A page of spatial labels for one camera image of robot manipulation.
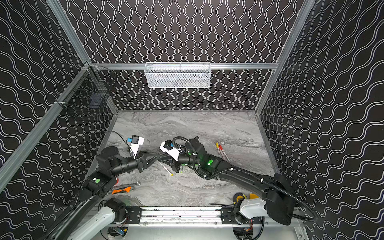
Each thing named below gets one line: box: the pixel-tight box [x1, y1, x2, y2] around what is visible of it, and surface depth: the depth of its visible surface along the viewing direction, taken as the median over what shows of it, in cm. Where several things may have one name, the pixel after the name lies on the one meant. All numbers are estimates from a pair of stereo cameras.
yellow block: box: [249, 193, 260, 199], surface depth 82 cm
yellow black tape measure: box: [233, 192, 247, 205], surface depth 80 cm
